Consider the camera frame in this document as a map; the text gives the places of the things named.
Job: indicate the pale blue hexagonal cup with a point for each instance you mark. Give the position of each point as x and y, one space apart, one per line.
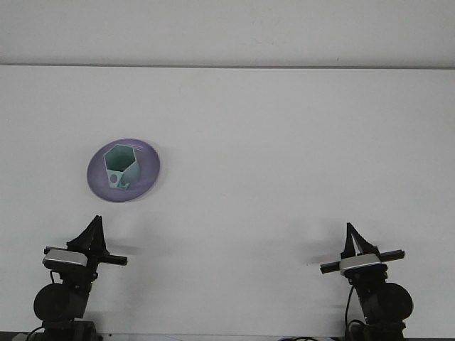
121 160

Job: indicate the lilac round plate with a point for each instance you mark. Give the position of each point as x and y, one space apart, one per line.
147 170

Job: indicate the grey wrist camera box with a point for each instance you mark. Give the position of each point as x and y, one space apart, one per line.
64 258
362 263

